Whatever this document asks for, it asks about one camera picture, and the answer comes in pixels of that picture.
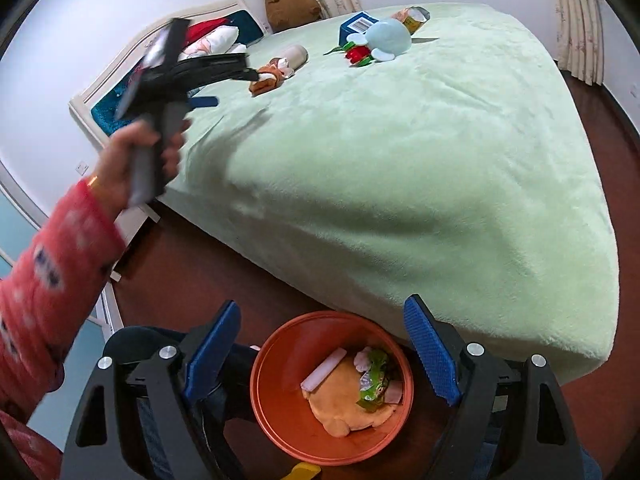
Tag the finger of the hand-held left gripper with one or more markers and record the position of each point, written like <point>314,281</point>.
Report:
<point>215,67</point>
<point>205,102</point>

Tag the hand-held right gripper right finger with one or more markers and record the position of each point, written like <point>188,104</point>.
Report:
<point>430,350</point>

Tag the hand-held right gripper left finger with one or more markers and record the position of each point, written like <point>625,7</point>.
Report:
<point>212,345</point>

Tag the orange brown wrapper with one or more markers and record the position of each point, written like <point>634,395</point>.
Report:
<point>265,82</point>

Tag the orange plastic bin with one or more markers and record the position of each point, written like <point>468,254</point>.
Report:
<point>280,360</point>

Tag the white paper cup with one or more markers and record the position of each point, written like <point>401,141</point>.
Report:
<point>295,55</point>

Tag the orange snack packet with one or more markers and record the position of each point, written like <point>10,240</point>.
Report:
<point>412,20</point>

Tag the person's left forearm red sleeve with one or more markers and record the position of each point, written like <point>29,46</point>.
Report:
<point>50,280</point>

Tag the person's left hand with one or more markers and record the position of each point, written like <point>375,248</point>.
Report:
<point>117,165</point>

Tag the white printed pillow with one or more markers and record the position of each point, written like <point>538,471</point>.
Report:
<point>212,42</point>

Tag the red pillow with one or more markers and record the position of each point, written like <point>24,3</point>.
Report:
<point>210,25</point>

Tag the white bed headboard teal panel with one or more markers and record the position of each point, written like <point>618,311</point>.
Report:
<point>107,112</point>

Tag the green crumpled wrapper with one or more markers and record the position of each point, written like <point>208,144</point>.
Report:
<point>375,375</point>

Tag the brown plush toy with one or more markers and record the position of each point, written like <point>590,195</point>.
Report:
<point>287,7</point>

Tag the white nightstand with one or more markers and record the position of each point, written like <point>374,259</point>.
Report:
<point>111,310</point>

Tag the yellow plastic bag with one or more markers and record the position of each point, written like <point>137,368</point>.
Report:
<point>340,410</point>

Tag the white paper tube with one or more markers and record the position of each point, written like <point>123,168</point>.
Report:
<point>322,370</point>

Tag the blue cardboard box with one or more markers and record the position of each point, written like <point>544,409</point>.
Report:
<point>345,35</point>

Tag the red green plastic toy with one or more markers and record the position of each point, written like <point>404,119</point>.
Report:
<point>356,55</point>

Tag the yellow plastic stool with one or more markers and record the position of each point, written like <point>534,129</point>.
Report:
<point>300,472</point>

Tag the light blue plush toy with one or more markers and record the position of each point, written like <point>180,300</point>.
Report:
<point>390,37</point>

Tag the light green bed blanket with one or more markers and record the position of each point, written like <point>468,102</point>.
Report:
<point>400,160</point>

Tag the white wall socket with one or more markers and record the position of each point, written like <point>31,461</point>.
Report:
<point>81,166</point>

